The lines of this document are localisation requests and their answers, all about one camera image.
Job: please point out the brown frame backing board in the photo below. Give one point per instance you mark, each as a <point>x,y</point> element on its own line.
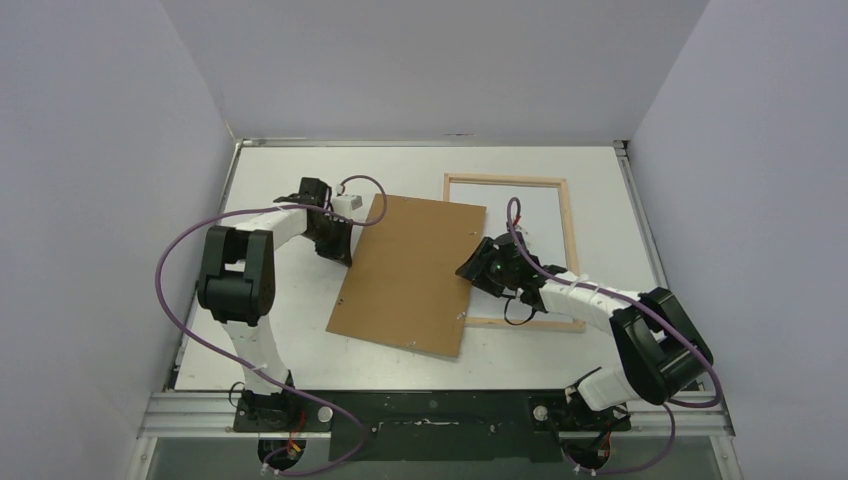
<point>402,289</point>

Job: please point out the light wooden picture frame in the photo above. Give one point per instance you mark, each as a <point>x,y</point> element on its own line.
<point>569,242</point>

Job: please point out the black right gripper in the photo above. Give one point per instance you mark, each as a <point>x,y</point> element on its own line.
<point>490,265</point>

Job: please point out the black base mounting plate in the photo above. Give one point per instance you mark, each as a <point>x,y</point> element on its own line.
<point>440,425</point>

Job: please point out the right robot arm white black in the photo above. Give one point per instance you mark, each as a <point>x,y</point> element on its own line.
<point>660,351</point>

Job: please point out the white photo paper sheet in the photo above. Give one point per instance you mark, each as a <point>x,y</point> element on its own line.
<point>540,220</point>

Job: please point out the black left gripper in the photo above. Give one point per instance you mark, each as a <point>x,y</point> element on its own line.
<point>340,253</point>

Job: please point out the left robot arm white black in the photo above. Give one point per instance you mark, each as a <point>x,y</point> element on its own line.
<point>237,280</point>

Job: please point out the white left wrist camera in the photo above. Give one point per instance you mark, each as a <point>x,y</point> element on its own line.
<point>346,205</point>

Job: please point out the aluminium front rail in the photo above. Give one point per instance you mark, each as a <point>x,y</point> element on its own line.
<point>184,414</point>

